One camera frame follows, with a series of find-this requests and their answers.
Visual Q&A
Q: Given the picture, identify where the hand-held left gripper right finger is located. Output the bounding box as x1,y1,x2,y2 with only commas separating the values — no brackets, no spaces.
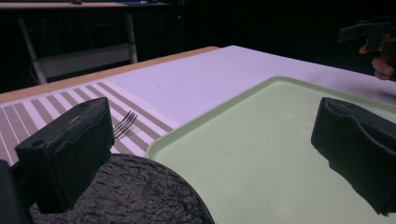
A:
310,96,396,216

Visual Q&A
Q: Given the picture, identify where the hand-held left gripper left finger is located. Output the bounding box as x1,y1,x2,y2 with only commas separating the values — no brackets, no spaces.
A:
14,96,116,215

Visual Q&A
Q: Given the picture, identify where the striped white and beige placemat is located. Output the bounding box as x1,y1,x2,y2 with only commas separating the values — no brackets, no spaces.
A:
0,81,175,166

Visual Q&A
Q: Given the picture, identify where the silver metal fork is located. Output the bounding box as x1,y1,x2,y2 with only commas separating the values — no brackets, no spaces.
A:
112,110,138,142

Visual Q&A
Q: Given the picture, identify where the black textured round plate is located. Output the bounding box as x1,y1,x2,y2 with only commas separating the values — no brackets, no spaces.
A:
29,152,215,224

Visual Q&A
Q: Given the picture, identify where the light green plastic tray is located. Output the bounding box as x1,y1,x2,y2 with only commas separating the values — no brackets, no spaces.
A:
146,76,396,224

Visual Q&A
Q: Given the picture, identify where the white metal frame table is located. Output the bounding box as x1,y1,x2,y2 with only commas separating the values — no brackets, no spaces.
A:
0,0,176,86

